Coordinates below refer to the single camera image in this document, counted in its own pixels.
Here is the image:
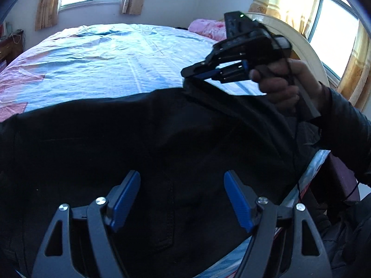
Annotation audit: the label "wooden dresser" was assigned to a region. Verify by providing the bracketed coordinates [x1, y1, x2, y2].
[0, 20, 25, 73]

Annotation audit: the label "person's right hand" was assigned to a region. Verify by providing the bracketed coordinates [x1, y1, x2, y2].
[250, 59, 331, 113]

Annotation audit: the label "white curved headboard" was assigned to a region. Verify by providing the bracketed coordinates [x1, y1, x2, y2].
[246, 12, 331, 87]

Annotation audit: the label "pink pillow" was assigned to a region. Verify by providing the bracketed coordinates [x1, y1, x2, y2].
[188, 19, 228, 41]

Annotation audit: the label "person's dark jacket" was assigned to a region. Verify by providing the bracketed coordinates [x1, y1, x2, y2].
[307, 156, 371, 278]

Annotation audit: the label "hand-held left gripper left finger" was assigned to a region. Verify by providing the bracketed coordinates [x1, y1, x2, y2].
[31, 170, 141, 278]

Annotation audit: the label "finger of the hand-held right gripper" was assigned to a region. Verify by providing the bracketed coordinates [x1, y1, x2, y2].
[194, 70, 221, 80]
[181, 59, 224, 78]

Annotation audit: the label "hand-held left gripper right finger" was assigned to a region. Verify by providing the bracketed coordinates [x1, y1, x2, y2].
[224, 170, 334, 278]

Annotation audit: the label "black pants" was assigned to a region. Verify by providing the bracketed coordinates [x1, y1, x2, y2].
[0, 78, 331, 278]

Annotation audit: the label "bed with blue sheet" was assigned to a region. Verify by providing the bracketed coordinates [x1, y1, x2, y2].
[0, 22, 332, 278]

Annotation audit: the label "large window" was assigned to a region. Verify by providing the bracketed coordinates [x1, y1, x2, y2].
[307, 0, 361, 84]

